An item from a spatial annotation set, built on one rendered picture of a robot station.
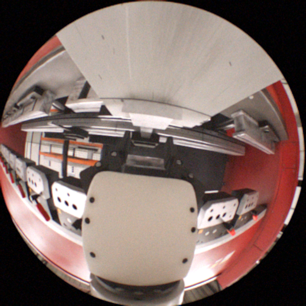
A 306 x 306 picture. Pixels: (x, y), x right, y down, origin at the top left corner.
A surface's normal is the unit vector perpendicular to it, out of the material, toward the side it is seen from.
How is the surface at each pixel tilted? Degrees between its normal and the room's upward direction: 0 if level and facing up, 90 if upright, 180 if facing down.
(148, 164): 90
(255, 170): 90
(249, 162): 90
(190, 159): 90
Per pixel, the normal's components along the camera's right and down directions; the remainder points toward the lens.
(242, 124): -0.99, -0.13
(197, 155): 0.08, -0.01
